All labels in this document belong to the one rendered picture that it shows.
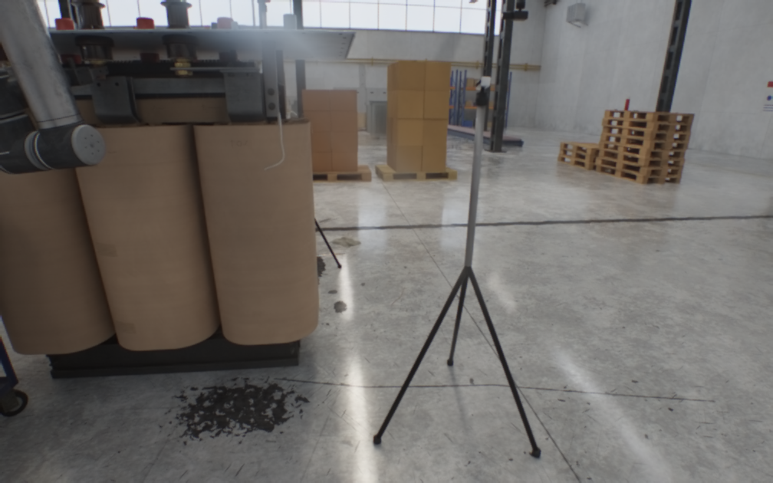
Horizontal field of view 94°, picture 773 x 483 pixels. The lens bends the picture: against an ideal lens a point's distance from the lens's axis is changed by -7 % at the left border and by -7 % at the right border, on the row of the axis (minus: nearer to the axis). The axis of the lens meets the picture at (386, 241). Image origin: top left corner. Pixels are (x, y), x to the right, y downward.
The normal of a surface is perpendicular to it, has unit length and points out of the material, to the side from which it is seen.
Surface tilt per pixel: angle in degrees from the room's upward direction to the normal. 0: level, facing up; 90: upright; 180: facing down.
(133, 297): 90
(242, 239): 90
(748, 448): 0
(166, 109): 90
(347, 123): 90
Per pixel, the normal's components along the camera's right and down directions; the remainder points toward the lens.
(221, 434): 0.01, -0.94
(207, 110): 0.14, 0.33
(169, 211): 0.63, 0.27
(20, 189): 0.37, 0.32
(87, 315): 0.83, 0.20
